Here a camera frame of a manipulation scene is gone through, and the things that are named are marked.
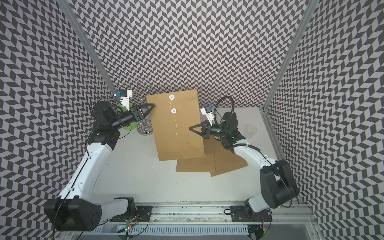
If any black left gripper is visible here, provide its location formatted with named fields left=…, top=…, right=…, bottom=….
left=110, top=103, right=155, bottom=130

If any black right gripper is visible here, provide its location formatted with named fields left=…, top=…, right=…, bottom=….
left=190, top=119, right=229, bottom=139

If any brown file bag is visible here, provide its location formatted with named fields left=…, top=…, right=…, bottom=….
left=211, top=141, right=248, bottom=177
left=146, top=90, right=205, bottom=161
left=176, top=139, right=216, bottom=173

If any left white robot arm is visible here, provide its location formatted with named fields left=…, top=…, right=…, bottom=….
left=44, top=101, right=155, bottom=232

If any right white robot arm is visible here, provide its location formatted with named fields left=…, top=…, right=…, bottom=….
left=190, top=112, right=299, bottom=214

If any green plastic goblet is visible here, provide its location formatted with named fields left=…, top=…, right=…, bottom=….
left=115, top=104, right=135, bottom=132

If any clear plastic cup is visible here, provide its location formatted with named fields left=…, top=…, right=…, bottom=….
left=244, top=124, right=258, bottom=139

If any metal wire cup rack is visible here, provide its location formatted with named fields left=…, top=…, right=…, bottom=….
left=109, top=79, right=154, bottom=136

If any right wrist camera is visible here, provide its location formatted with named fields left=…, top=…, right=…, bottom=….
left=200, top=106, right=215, bottom=126

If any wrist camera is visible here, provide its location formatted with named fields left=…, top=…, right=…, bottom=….
left=116, top=89, right=133, bottom=111
left=200, top=106, right=215, bottom=126

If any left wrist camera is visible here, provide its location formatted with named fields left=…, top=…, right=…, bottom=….
left=116, top=89, right=133, bottom=111

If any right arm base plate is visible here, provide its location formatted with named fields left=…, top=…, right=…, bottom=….
left=230, top=206, right=273, bottom=223

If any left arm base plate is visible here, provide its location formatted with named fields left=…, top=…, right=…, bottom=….
left=109, top=206, right=153, bottom=223

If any aluminium front rail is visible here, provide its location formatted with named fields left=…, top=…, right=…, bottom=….
left=68, top=202, right=316, bottom=225

